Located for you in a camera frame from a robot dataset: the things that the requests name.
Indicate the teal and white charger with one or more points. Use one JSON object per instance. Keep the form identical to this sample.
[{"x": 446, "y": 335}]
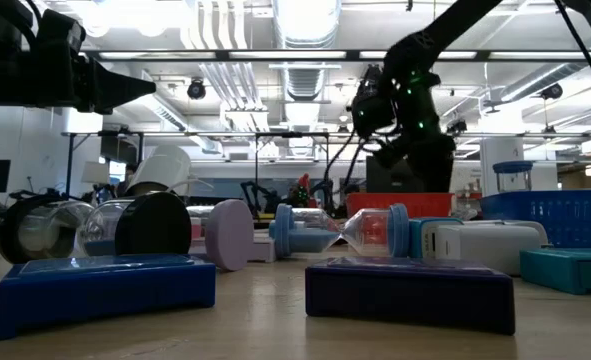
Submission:
[{"x": 417, "y": 237}]

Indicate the lilac hourglass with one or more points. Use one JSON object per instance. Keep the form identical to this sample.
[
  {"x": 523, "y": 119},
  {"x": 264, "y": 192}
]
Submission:
[{"x": 230, "y": 235}]

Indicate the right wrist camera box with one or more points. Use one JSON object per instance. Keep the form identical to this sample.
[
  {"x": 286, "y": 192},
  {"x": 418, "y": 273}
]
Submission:
[{"x": 370, "y": 107}]

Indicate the red plastic basket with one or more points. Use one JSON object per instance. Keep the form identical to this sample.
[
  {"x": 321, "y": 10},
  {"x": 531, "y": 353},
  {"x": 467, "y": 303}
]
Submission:
[{"x": 425, "y": 205}]

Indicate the teal box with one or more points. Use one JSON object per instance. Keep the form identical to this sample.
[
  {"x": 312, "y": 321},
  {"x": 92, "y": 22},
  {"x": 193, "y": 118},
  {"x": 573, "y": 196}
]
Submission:
[{"x": 565, "y": 272}]

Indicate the black monitor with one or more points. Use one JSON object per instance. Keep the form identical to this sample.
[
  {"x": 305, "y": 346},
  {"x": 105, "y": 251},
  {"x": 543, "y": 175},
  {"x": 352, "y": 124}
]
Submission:
[{"x": 385, "y": 180}]

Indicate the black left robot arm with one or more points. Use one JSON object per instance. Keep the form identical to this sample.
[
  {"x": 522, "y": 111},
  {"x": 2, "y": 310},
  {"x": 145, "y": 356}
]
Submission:
[{"x": 0, "y": 75}]

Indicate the red ornament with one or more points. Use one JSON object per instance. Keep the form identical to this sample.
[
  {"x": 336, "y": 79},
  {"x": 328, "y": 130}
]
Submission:
[{"x": 302, "y": 192}]

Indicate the small white box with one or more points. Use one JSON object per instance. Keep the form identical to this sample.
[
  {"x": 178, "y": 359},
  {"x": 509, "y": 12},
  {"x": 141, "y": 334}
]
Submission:
[{"x": 264, "y": 250}]

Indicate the blue hourglass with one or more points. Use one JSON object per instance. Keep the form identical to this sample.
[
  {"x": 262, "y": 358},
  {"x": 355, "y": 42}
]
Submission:
[
  {"x": 398, "y": 230},
  {"x": 512, "y": 167}
]

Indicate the white lampshade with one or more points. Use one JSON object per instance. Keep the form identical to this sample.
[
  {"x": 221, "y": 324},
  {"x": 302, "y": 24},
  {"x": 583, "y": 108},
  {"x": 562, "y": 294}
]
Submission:
[{"x": 95, "y": 172}]

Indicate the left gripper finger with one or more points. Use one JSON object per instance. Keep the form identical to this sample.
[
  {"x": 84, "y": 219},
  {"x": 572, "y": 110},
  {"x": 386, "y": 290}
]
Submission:
[
  {"x": 115, "y": 100},
  {"x": 112, "y": 80}
]

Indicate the pink and white charger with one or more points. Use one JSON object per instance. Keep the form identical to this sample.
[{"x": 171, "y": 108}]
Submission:
[{"x": 196, "y": 230}]

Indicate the person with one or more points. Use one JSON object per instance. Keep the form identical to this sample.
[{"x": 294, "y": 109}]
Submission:
[{"x": 126, "y": 175}]

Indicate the blue box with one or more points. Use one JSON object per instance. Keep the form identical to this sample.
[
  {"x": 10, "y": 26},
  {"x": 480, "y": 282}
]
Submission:
[{"x": 100, "y": 295}]

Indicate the background black robot arm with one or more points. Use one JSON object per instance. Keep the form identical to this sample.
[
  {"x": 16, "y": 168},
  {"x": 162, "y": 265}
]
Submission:
[{"x": 249, "y": 192}]

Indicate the black overhead beam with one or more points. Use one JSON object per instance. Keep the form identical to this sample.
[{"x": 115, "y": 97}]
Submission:
[{"x": 352, "y": 55}]

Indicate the dark purple box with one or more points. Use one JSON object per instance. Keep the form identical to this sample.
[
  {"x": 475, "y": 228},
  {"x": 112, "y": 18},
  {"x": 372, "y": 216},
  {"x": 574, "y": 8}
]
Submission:
[{"x": 410, "y": 300}]

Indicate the black hanging camera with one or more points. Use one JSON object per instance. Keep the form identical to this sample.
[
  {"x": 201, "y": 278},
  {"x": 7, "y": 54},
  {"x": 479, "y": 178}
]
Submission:
[
  {"x": 456, "y": 127},
  {"x": 552, "y": 91},
  {"x": 196, "y": 89}
]

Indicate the blue plastic basket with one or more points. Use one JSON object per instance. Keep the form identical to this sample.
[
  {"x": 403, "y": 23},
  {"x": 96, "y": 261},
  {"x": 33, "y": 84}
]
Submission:
[{"x": 550, "y": 220}]

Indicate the black hourglass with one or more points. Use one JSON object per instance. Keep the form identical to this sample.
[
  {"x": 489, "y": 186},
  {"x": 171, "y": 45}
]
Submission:
[{"x": 152, "y": 225}]

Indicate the black background frame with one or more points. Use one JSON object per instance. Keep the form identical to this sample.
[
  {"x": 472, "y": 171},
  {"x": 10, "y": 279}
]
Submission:
[{"x": 70, "y": 165}]

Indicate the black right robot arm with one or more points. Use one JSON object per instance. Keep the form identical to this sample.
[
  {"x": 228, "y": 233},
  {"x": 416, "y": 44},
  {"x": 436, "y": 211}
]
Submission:
[{"x": 425, "y": 45}]

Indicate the white rounded box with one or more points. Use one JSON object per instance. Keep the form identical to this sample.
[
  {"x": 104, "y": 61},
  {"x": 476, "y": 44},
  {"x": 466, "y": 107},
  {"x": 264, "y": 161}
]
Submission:
[{"x": 485, "y": 250}]

